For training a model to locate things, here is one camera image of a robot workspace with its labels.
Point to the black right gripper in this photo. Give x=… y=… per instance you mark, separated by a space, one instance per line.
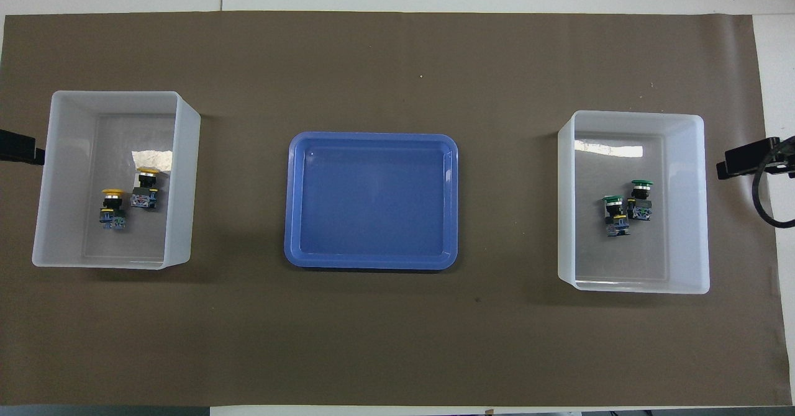
x=789 y=166

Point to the yellow push button blue base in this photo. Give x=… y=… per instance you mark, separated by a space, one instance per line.
x=113 y=211

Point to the green push button black body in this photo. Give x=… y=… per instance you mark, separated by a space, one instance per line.
x=641 y=205

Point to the yellow push button red-white base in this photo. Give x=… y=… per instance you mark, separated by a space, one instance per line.
x=145 y=195

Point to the translucent white plastic box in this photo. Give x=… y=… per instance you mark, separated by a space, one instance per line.
x=633 y=261
x=68 y=155

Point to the blue plastic tray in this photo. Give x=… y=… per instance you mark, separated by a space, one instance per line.
x=372 y=205

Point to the brown paper table mat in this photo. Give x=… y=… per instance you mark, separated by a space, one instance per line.
x=397 y=341

